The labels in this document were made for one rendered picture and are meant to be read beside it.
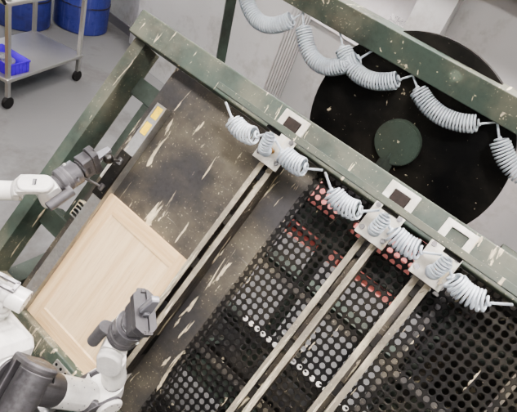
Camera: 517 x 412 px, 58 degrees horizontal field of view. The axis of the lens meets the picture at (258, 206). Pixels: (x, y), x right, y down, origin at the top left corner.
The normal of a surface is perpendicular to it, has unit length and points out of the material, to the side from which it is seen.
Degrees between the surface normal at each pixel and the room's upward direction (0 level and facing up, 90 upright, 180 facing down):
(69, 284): 56
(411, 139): 90
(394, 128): 90
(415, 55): 90
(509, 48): 90
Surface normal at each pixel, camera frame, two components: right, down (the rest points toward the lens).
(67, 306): -0.30, -0.14
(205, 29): -0.62, 0.30
